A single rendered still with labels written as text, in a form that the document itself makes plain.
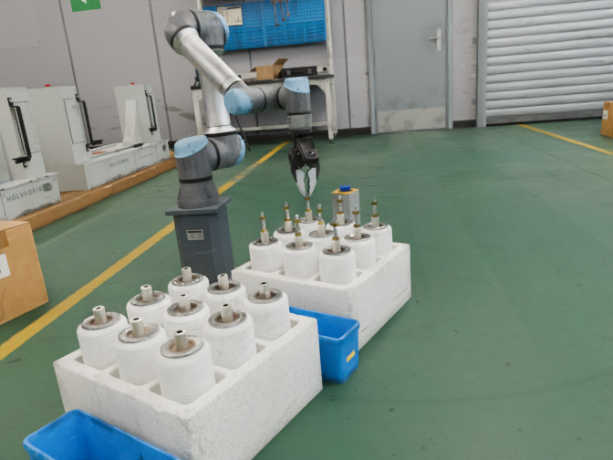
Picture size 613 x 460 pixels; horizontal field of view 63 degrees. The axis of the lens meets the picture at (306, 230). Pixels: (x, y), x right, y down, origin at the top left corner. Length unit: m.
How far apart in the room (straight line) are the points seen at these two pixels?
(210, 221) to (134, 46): 5.61
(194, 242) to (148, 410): 0.93
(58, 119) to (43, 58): 3.96
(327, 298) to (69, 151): 2.90
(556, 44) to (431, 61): 1.40
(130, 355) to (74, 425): 0.20
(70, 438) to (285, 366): 0.43
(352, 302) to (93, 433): 0.63
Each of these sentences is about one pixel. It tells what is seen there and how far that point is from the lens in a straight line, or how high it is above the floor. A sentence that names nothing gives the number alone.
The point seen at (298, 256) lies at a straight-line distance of 1.34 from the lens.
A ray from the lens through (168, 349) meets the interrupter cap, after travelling 0.93.
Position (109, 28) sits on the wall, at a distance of 7.37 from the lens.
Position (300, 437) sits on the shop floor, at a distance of 1.09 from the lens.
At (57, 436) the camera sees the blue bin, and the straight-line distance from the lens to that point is 1.11.
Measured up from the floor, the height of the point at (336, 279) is 0.19.
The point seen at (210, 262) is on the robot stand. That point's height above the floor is 0.11.
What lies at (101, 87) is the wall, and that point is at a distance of 7.44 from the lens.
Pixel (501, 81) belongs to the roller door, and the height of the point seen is 0.51.
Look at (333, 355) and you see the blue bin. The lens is 1.19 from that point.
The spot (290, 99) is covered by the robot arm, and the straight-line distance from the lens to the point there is 1.56.
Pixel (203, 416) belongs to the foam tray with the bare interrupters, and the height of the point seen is 0.16.
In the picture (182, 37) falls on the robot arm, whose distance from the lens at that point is 1.73.
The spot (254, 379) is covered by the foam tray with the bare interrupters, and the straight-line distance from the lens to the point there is 0.99.
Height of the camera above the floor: 0.68
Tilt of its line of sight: 16 degrees down
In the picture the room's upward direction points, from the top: 5 degrees counter-clockwise
